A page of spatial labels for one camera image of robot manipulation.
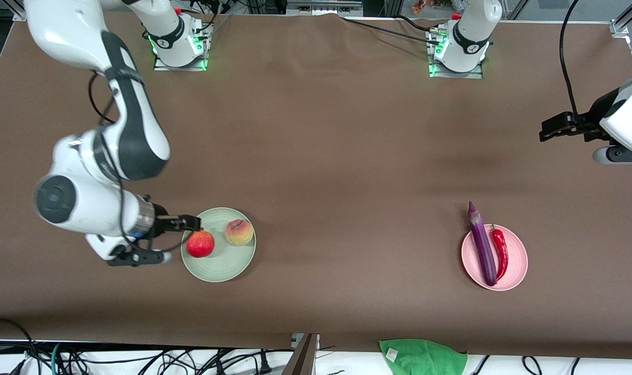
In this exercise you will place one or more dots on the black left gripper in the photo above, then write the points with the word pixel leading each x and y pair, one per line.
pixel 595 115

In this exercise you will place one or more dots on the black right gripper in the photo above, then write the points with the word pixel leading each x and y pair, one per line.
pixel 161 221

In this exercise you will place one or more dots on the red pomegranate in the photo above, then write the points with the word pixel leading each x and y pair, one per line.
pixel 200 245

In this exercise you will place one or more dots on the orange pink peach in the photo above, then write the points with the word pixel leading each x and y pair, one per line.
pixel 239 233

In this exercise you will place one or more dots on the red chili pepper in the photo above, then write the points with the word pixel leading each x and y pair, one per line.
pixel 502 250

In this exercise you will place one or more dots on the purple eggplant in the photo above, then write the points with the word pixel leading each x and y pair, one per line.
pixel 483 250

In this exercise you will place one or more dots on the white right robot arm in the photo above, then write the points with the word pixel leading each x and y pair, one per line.
pixel 86 203

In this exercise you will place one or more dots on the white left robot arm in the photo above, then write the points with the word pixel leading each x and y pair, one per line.
pixel 472 31

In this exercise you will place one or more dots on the pale green plate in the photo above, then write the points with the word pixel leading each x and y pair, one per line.
pixel 222 268

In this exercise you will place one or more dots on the pink plate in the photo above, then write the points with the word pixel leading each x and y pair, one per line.
pixel 516 255

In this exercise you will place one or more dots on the brown table cloth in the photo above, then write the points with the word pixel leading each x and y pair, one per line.
pixel 316 130

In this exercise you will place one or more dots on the orange objects behind table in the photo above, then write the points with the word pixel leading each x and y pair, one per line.
pixel 419 6

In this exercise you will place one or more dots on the green cloth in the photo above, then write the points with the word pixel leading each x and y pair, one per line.
pixel 422 358

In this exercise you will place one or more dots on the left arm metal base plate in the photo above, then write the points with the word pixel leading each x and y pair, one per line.
pixel 456 74

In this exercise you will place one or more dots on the aluminium frame profile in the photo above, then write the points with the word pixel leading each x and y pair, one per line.
pixel 620 26
pixel 16 8

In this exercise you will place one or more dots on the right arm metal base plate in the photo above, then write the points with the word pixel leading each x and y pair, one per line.
pixel 180 67

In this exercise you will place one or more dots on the grey metal post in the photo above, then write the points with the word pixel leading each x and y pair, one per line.
pixel 302 362

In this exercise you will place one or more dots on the grey metal frame bar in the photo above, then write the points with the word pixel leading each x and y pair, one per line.
pixel 323 8

